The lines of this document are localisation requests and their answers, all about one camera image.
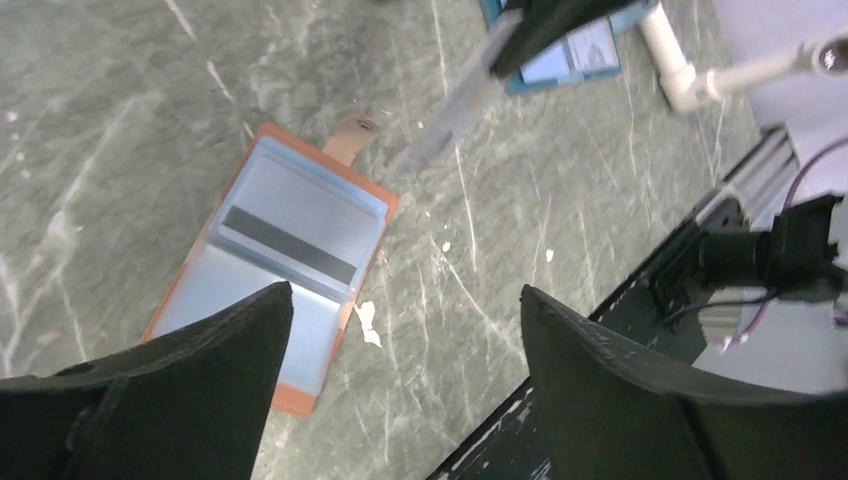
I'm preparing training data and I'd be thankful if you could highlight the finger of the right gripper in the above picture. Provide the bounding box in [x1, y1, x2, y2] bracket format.
[489, 0, 635, 79]

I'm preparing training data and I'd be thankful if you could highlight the white credit card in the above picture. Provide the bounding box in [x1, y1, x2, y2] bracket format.
[387, 12, 522, 180]

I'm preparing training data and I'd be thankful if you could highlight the grey credit card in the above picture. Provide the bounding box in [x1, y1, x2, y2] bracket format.
[218, 153, 380, 292]

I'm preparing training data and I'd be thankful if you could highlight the white pvc pipe frame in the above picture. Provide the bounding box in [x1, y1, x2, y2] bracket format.
[638, 2, 847, 113]

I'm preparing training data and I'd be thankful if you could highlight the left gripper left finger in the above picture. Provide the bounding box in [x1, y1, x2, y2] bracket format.
[1, 282, 293, 479]

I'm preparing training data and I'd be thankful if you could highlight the aluminium rail frame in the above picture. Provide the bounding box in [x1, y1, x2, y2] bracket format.
[692, 126, 800, 225]

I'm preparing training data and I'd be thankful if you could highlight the black base bar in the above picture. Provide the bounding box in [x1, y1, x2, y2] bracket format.
[427, 198, 848, 480]

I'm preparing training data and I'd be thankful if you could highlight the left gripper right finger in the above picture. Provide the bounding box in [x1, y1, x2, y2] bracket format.
[520, 286, 847, 479]

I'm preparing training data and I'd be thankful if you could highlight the blue card holder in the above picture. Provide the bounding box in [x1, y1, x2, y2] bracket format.
[481, 1, 657, 95]

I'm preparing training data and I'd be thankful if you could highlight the brown card holder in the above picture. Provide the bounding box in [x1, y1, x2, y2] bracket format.
[143, 113, 398, 417]

